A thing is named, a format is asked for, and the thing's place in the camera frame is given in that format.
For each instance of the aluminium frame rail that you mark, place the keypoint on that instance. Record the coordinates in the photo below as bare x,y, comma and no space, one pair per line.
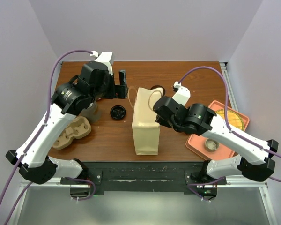
175,180

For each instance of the grey straw holder cup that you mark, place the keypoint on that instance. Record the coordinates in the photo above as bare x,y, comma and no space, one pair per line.
92,114

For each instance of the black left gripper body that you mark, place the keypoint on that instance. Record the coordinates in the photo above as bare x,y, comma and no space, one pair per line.
107,90

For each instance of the small grey sugar bowl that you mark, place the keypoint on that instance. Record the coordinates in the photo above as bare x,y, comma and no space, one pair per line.
211,145

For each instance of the yellow paper bag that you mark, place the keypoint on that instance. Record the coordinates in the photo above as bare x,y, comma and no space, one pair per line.
145,130

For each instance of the brown pulp cup carrier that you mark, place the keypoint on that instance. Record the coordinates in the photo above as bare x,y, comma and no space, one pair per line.
77,129

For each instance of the yellow woven coaster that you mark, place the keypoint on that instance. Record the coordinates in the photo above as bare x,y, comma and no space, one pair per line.
234,119

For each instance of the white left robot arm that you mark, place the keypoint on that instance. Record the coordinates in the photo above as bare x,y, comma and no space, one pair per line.
32,157

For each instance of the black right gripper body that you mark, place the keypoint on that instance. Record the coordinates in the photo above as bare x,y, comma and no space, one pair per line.
175,125

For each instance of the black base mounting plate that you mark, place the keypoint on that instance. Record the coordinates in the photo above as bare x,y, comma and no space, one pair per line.
194,167

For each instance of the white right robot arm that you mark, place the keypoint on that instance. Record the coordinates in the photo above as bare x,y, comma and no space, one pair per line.
253,159

